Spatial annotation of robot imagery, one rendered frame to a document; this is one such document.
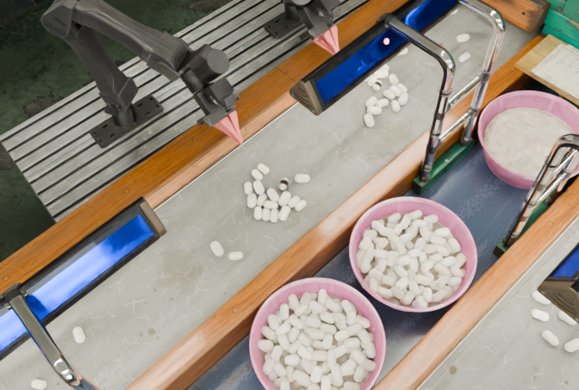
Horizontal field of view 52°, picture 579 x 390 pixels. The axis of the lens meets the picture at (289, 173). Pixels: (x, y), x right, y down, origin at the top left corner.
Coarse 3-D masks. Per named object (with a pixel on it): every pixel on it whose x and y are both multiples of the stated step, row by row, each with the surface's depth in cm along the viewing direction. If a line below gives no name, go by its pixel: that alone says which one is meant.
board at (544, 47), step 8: (544, 40) 156; (552, 40) 155; (560, 40) 155; (536, 48) 154; (544, 48) 154; (552, 48) 154; (528, 56) 153; (536, 56) 153; (544, 56) 153; (520, 64) 152; (528, 64) 151; (536, 64) 151; (528, 72) 150; (544, 80) 148; (552, 88) 147; (568, 96) 145; (576, 104) 145
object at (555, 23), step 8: (552, 16) 154; (560, 16) 152; (544, 24) 164; (552, 24) 155; (560, 24) 154; (568, 24) 152; (576, 24) 150; (536, 32) 163; (544, 32) 159; (552, 32) 157; (560, 32) 155; (568, 32) 153; (576, 32) 151; (568, 40) 155; (576, 40) 153; (576, 48) 154
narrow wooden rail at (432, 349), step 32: (576, 192) 132; (544, 224) 128; (512, 256) 124; (480, 288) 121; (448, 320) 117; (480, 320) 120; (416, 352) 114; (448, 352) 114; (384, 384) 111; (416, 384) 111
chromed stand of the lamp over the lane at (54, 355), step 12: (12, 288) 89; (12, 300) 87; (24, 300) 87; (24, 312) 85; (24, 324) 85; (36, 324) 84; (36, 336) 83; (48, 336) 84; (48, 348) 82; (48, 360) 82; (60, 360) 82; (60, 372) 81; (72, 372) 82; (72, 384) 82; (84, 384) 84
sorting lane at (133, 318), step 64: (320, 128) 149; (384, 128) 147; (192, 192) 140; (256, 192) 139; (320, 192) 138; (192, 256) 131; (256, 256) 130; (64, 320) 125; (128, 320) 124; (192, 320) 123; (0, 384) 118; (64, 384) 117; (128, 384) 117
